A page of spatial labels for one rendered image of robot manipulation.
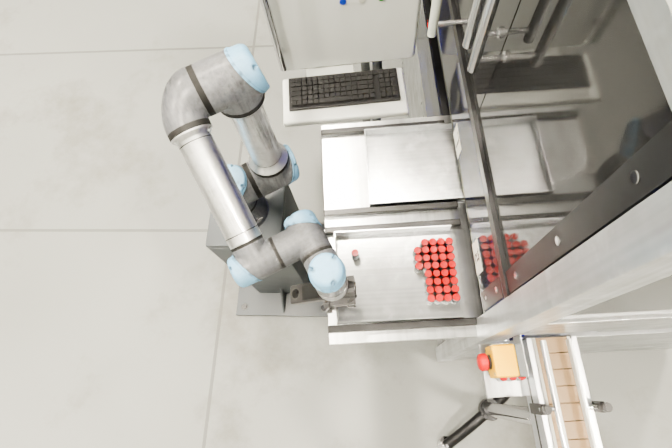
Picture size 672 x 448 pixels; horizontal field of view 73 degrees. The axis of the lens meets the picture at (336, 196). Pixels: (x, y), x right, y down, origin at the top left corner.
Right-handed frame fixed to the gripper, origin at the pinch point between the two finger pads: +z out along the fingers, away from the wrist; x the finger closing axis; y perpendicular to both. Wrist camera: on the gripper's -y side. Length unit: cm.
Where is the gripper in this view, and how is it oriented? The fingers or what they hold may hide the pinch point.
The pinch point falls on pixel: (330, 301)
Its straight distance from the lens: 128.3
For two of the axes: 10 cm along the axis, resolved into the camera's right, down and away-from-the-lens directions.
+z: 0.8, 3.9, 9.2
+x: -0.4, -9.2, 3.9
